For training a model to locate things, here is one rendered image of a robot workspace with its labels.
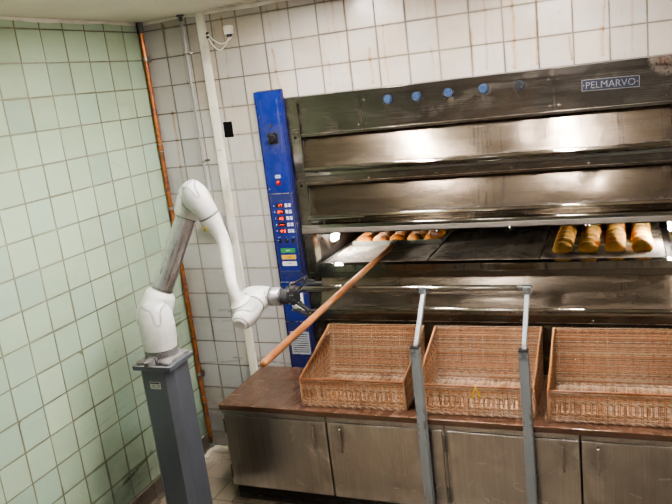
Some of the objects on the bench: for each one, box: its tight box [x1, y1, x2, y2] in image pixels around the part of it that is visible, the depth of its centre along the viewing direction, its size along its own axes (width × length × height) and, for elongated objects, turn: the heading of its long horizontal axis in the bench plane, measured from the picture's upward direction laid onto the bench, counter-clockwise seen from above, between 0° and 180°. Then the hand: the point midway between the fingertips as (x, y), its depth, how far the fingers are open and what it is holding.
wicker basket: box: [299, 323, 425, 411], centre depth 373 cm, size 49×56×28 cm
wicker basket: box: [422, 325, 544, 420], centre depth 350 cm, size 49×56×28 cm
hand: (321, 296), depth 337 cm, fingers open, 13 cm apart
